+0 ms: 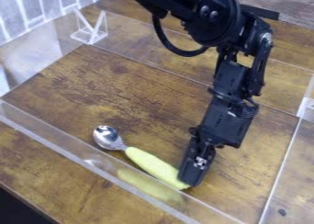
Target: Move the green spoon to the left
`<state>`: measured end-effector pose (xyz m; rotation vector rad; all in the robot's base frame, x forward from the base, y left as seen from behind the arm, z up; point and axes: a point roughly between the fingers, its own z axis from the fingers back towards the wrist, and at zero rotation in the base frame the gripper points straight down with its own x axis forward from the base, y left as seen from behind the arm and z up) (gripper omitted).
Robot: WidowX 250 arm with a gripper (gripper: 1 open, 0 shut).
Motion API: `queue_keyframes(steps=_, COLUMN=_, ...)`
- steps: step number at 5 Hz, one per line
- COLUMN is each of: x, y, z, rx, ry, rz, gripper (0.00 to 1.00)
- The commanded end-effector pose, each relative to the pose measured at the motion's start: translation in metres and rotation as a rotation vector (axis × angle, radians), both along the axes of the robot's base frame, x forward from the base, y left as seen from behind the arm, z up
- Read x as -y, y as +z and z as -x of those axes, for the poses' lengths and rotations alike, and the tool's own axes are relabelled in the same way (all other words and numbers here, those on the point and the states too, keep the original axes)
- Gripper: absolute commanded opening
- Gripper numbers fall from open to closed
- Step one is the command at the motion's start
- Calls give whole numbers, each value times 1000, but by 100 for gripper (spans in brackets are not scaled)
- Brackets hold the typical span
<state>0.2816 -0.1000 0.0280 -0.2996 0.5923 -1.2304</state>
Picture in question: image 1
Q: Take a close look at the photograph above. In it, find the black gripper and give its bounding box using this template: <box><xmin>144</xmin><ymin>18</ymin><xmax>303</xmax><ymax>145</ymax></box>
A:
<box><xmin>177</xmin><ymin>90</ymin><xmax>259</xmax><ymax>186</ymax></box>

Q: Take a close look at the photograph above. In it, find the green handled metal spoon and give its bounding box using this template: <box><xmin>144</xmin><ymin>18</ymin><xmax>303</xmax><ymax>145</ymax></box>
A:
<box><xmin>93</xmin><ymin>126</ymin><xmax>189</xmax><ymax>190</ymax></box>

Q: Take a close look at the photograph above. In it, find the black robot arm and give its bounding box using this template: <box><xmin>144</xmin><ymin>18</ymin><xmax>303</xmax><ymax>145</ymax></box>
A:
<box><xmin>135</xmin><ymin>0</ymin><xmax>272</xmax><ymax>186</ymax></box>

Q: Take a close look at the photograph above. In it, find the clear acrylic right barrier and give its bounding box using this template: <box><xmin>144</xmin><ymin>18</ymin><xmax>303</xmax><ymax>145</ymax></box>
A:
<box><xmin>259</xmin><ymin>75</ymin><xmax>314</xmax><ymax>224</ymax></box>

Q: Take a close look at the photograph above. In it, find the clear acrylic barrier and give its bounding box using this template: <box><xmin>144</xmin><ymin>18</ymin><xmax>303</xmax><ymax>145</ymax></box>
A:
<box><xmin>259</xmin><ymin>75</ymin><xmax>314</xmax><ymax>224</ymax></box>
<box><xmin>0</xmin><ymin>100</ymin><xmax>246</xmax><ymax>224</ymax></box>

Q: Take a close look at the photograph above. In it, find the clear acrylic front barrier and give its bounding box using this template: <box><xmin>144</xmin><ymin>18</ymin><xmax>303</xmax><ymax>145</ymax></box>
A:
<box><xmin>0</xmin><ymin>100</ymin><xmax>246</xmax><ymax>224</ymax></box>

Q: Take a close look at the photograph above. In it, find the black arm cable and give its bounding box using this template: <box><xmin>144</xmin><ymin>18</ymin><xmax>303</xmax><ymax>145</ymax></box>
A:
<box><xmin>151</xmin><ymin>15</ymin><xmax>211</xmax><ymax>58</ymax></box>

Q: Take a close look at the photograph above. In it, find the clear acrylic corner bracket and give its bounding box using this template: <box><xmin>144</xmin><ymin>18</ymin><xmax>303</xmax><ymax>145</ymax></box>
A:
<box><xmin>69</xmin><ymin>9</ymin><xmax>108</xmax><ymax>45</ymax></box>

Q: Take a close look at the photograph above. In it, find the black wall strip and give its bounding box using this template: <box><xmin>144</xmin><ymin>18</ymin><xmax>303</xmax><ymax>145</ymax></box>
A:
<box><xmin>240</xmin><ymin>4</ymin><xmax>279</xmax><ymax>20</ymax></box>

